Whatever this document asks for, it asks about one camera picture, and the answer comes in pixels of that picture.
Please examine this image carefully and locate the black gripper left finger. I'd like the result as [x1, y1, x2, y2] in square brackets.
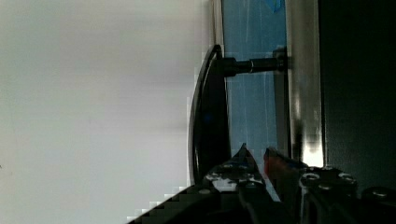
[204, 143, 265, 194]

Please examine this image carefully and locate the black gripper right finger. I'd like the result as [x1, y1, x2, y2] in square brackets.
[263, 148, 396, 224]

